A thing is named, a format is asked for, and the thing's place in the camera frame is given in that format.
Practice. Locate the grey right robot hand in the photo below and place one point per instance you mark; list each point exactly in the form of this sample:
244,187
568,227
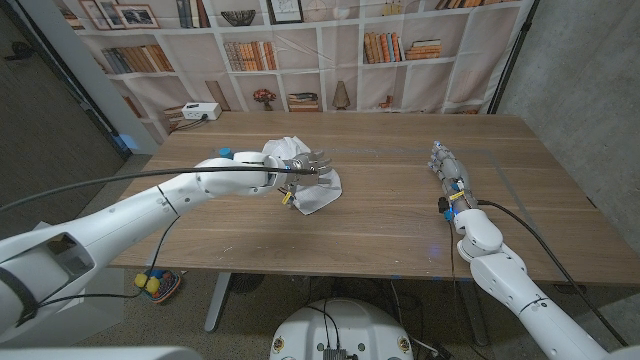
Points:
452,172

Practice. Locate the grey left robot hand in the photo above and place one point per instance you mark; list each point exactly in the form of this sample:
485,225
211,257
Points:
310,170

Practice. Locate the white cloth napkin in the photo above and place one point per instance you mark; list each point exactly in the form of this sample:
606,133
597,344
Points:
320,197

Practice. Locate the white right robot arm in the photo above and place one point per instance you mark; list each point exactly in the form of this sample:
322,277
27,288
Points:
505,280

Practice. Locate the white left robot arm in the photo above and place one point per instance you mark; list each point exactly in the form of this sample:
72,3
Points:
130,220

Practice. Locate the blue cylinder block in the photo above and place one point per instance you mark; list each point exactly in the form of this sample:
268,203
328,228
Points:
226,152

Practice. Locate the printed bookshelf backdrop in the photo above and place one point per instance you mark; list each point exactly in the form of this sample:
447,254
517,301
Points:
340,75

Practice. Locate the white power strip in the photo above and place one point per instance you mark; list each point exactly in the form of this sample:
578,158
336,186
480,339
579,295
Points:
201,111

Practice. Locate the black backdrop stand pole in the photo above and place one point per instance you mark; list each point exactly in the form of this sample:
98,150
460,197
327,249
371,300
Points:
515,55

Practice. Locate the dark grey table leg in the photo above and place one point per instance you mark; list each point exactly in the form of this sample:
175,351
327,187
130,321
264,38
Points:
475,310

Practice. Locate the white table leg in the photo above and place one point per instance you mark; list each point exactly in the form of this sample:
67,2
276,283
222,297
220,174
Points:
219,300

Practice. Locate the white robot torso base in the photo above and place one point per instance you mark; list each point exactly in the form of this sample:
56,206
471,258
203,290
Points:
345,325

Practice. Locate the basket of colourful toys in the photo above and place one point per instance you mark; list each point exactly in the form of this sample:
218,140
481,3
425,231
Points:
157,285

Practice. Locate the white floor sheet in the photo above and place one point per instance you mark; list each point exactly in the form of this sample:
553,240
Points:
90,310

